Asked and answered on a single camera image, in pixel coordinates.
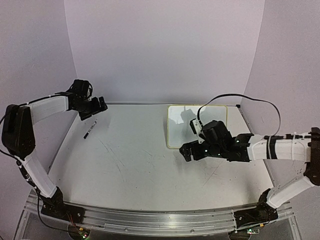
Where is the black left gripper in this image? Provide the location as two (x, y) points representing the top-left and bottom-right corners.
(73, 95), (108, 120)

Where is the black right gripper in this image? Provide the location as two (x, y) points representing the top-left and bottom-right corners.
(179, 140), (226, 163)

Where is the yellow framed small whiteboard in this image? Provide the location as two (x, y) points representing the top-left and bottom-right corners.
(167, 104), (228, 149)

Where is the black whiteboard marker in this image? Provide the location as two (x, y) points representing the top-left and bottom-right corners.
(83, 120), (97, 139)

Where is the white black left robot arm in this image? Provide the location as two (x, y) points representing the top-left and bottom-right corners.
(0, 79), (108, 224)

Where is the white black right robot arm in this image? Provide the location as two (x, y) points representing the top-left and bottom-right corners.
(179, 119), (320, 229)

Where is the right green circuit board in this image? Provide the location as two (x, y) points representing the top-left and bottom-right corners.
(245, 223), (265, 235)

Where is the green circuit board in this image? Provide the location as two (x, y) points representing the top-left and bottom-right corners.
(245, 223), (265, 235)
(68, 225), (90, 240)

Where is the left green circuit board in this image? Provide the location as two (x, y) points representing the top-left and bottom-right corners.
(68, 225), (90, 240)

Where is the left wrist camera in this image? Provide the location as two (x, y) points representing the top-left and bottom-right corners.
(86, 83), (93, 100)

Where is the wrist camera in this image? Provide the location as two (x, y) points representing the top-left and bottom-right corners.
(86, 83), (93, 100)
(189, 118), (205, 144)

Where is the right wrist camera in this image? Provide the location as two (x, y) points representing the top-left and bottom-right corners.
(189, 118), (205, 144)

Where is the black right camera cable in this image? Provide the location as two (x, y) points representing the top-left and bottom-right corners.
(196, 93), (281, 137)

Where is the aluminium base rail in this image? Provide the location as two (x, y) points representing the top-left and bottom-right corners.
(23, 199), (295, 232)

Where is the black left base cable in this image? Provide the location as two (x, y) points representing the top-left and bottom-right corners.
(37, 197), (76, 232)

